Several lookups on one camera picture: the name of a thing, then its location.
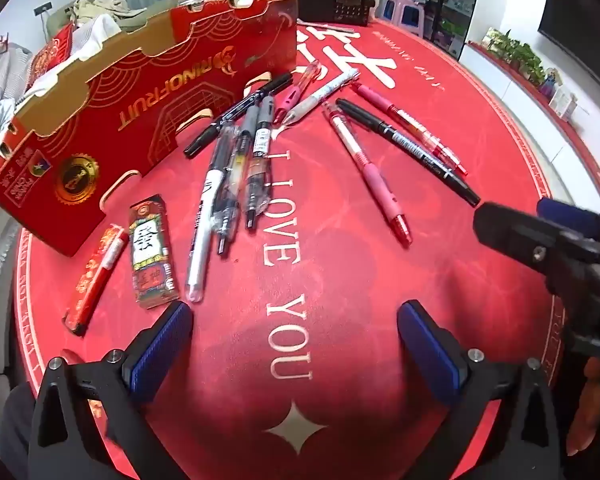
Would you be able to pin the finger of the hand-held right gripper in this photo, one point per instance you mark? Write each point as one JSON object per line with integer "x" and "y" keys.
{"x": 565, "y": 212}
{"x": 510, "y": 235}

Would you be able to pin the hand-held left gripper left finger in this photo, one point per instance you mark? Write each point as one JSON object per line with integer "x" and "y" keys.
{"x": 162, "y": 345}

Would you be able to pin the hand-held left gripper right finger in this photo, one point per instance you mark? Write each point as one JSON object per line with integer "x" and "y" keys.
{"x": 427, "y": 355}

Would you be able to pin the red patterned packet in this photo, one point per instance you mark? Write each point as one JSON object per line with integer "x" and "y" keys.
{"x": 152, "y": 255}

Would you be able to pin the red cigarette pack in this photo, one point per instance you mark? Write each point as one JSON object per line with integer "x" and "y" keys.
{"x": 92, "y": 280}

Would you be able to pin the white and black pen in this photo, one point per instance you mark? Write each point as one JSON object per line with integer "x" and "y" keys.
{"x": 200, "y": 240}

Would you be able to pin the black marker pen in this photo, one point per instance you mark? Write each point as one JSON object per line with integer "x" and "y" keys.
{"x": 240, "y": 112}
{"x": 410, "y": 147}

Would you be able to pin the red pen pink grip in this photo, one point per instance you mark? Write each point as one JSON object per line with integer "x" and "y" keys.
{"x": 372, "y": 180}

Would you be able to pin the slim red pen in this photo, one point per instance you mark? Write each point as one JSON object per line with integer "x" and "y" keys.
{"x": 405, "y": 120}

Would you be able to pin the grey grip gel pen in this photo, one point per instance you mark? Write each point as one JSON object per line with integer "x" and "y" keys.
{"x": 247, "y": 125}
{"x": 265, "y": 115}

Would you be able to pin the white barrel pen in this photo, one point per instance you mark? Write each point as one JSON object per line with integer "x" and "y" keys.
{"x": 320, "y": 95}

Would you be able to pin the red cardboard box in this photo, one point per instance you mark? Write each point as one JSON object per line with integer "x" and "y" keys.
{"x": 130, "y": 100}

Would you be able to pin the person's right hand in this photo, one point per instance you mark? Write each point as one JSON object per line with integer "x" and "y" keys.
{"x": 585, "y": 410}

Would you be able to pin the small white box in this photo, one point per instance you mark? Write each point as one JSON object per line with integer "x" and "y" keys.
{"x": 565, "y": 102}

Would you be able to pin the round red printed mat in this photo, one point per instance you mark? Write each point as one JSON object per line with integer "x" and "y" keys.
{"x": 330, "y": 285}

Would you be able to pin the potted green plants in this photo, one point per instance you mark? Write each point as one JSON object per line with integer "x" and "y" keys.
{"x": 517, "y": 55}

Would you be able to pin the white fringed blanket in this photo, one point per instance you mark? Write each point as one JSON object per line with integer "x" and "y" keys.
{"x": 2, "y": 300}

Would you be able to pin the glass door cabinet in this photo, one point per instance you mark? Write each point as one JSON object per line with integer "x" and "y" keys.
{"x": 455, "y": 5}

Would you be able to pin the pink plastic stool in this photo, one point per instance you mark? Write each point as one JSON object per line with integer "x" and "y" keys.
{"x": 410, "y": 10}

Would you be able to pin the pink pen clear cap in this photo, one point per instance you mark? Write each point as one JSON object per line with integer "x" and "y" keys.
{"x": 290, "y": 97}

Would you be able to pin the thin white stick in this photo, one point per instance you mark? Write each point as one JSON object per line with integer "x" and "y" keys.
{"x": 335, "y": 27}

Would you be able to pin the black radio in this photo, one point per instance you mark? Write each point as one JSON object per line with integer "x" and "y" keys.
{"x": 335, "y": 5}

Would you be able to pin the red embroidered cushion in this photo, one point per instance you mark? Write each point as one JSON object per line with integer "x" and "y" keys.
{"x": 50, "y": 55}

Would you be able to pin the grey patterned quilt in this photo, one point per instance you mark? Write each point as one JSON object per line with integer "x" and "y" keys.
{"x": 5, "y": 70}

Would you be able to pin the white cloth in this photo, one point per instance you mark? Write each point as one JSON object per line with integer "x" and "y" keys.
{"x": 95, "y": 35}

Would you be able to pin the olive clothes pile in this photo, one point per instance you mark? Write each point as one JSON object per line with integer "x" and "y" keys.
{"x": 105, "y": 10}

